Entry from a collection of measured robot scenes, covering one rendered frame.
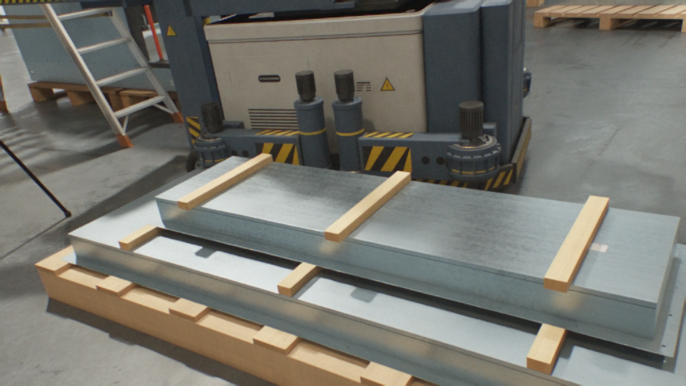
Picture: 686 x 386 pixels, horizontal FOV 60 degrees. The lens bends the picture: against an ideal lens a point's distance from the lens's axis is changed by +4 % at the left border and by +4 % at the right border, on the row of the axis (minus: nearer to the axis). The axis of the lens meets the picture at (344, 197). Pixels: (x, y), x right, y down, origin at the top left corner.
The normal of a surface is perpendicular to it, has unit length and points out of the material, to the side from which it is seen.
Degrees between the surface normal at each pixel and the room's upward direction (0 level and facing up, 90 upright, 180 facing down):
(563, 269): 0
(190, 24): 90
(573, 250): 0
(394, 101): 90
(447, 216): 0
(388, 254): 90
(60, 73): 90
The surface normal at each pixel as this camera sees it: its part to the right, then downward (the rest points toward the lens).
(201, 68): -0.37, 0.43
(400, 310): -0.11, -0.90
